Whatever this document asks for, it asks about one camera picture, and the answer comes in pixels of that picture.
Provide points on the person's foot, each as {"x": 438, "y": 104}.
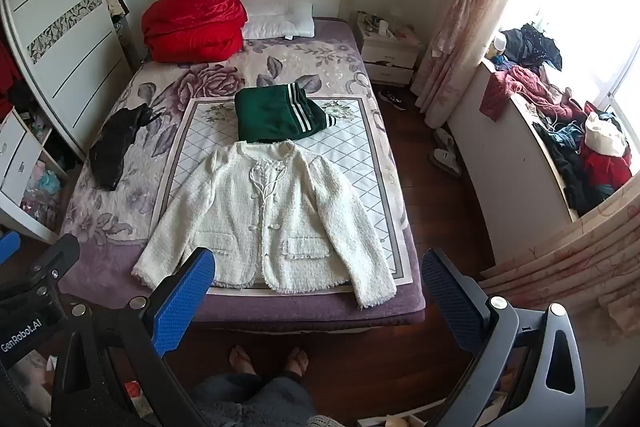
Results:
{"x": 297, "y": 361}
{"x": 242, "y": 359}

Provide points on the green striped folded garment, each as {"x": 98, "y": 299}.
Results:
{"x": 265, "y": 112}

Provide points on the white cup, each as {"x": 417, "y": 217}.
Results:
{"x": 383, "y": 28}

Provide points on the white drawer cabinet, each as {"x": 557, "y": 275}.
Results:
{"x": 15, "y": 167}

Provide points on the white wardrobe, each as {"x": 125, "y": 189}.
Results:
{"x": 65, "y": 32}

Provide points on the person's grey pants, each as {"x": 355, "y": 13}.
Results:
{"x": 255, "y": 402}

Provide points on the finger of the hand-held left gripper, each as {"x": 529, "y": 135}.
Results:
{"x": 7, "y": 247}
{"x": 55, "y": 254}

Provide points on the white slipper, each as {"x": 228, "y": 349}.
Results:
{"x": 444, "y": 138}
{"x": 446, "y": 163}

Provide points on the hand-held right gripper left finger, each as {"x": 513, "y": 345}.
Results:
{"x": 185, "y": 302}

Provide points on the red hanging garment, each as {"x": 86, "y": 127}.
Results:
{"x": 4, "y": 77}

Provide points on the person's left foot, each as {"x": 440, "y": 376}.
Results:
{"x": 242, "y": 359}

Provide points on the white window bench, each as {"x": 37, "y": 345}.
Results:
{"x": 510, "y": 187}

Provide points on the pink floral curtain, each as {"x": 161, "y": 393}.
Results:
{"x": 575, "y": 257}
{"x": 465, "y": 32}

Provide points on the red quilt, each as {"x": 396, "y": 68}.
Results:
{"x": 195, "y": 22}

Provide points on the white bucket hat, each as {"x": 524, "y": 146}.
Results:
{"x": 605, "y": 139}

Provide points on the pile of clothes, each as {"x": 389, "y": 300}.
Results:
{"x": 520, "y": 87}

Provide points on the person's right foot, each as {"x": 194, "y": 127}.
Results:
{"x": 297, "y": 361}

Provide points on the white pillow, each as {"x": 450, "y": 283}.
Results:
{"x": 280, "y": 24}

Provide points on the black garment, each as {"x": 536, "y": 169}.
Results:
{"x": 115, "y": 142}

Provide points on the black sneaker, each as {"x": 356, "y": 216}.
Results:
{"x": 392, "y": 99}

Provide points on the white nightstand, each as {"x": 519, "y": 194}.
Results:
{"x": 390, "y": 52}

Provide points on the white fuzzy jacket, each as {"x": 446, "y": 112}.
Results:
{"x": 280, "y": 207}

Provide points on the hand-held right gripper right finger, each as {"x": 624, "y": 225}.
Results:
{"x": 450, "y": 302}

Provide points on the purple floral bedspread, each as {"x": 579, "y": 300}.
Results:
{"x": 210, "y": 77}

